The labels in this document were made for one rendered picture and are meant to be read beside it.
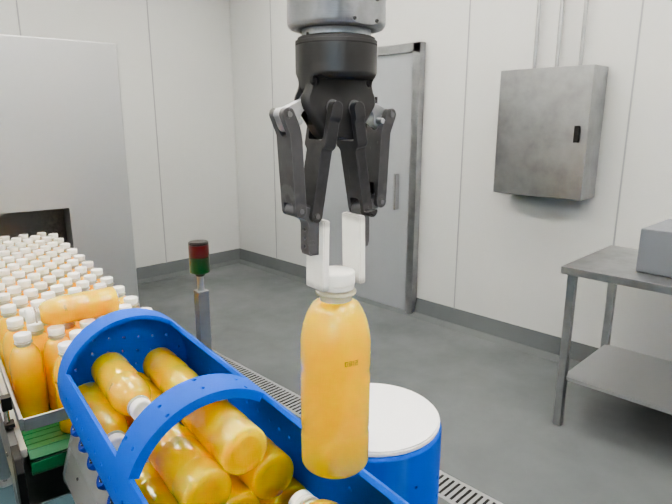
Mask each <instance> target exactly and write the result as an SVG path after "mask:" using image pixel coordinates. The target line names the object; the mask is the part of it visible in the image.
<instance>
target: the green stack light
mask: <svg viewBox="0 0 672 504"><path fill-rule="evenodd" d="M189 270H190V273H191V274H206V273H209V272H210V257H207V258H203V259H191V258H189Z"/></svg>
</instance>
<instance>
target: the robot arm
mask: <svg viewBox="0 0 672 504"><path fill-rule="evenodd" d="M385 25H386V0H287V26H288V28H289V29H290V30H291V31H292V32H295V33H299V34H302V36H299V37H298V38H297V40H296V41H295V67H296V76H297V78H298V82H299V85H298V89H297V92H296V94H295V97H294V101H293V102H291V103H289V104H287V105H285V106H283V107H275V108H272V109H271V110H270V111H269V117H270V120H271V122H272V125H273V127H274V130H275V132H276V136H277V150H278V164H279V177H280V191H281V204H282V212H283V213H284V214H286V215H290V216H293V217H296V218H298V219H299V220H300V223H301V251H302V253H303V254H306V285H307V286H310V287H312V288H314V289H317V290H319V291H321V292H327V291H328V290H329V232H330V222H329V220H325V219H322V217H323V210H324V203H325V196H326V189H327V182H328V176H329V169H330V162H331V155H332V151H333V150H334V149H335V148H336V144H337V147H338V148H339V149H340V152H341V159H342V166H343V173H344V180H345V187H346V194H347V201H348V208H349V211H350V212H343V213H342V254H343V266H346V267H350V268H353V269H354V270H355V282H357V283H359V284H362V283H364V282H365V246H368V243H369V217H374V216H376V214H377V211H378V209H376V208H378V207H380V208H382V207H384V206H385V204H386V193H387V178H388V163H389V148H390V133H391V130H392V127H393V124H394V121H395V118H396V111H395V110H394V109H392V108H387V109H385V108H383V107H382V106H380V105H378V104H377V103H375V96H374V94H373V90H372V82H373V80H374V78H375V77H376V75H377V40H375V37H373V36H371V34H375V33H378V32H380V31H382V30H383V29H384V28H385ZM301 117H302V118H303V120H304V122H305V123H306V125H307V129H306V136H305V146H306V148H307V151H306V158H305V165H304V157H303V141H302V133H301V129H300V125H301V124H302V123H303V120H302V119H301ZM365 123H366V124H368V125H367V129H366V127H365ZM319 139H322V140H319ZM374 193H375V195H374Z"/></svg>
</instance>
